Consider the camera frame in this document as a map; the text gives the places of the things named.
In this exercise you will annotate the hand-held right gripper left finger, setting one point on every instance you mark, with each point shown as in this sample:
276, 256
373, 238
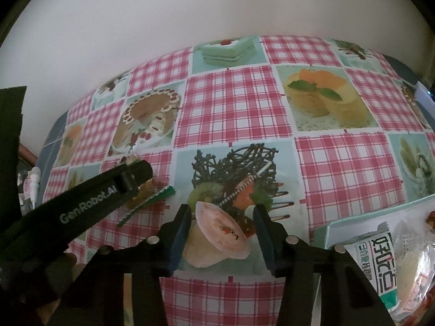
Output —
178, 241

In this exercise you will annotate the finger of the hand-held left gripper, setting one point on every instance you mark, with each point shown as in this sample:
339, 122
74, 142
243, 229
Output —
137, 175

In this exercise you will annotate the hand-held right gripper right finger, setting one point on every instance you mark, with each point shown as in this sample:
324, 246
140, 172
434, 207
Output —
266, 241

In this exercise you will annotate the clear packet with green edges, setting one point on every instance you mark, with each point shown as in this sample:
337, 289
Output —
153, 193

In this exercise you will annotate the small jelly cup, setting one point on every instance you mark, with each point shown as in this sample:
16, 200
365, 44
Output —
217, 234

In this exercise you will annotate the white box with teal rim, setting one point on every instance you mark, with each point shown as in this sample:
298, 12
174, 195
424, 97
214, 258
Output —
373, 222

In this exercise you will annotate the white snack packet green trim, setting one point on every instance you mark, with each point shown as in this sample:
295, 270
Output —
373, 265

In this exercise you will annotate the bun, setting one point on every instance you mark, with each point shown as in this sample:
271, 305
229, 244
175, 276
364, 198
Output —
414, 265

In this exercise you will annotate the white handheld device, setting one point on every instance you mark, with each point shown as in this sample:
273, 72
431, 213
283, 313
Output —
34, 186

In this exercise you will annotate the dark flat panel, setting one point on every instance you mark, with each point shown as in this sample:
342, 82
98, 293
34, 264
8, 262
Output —
12, 149

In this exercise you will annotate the white power strip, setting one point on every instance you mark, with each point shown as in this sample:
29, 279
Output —
424, 92

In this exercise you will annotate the brown wooden frame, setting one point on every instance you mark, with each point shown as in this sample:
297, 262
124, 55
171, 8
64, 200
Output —
27, 152

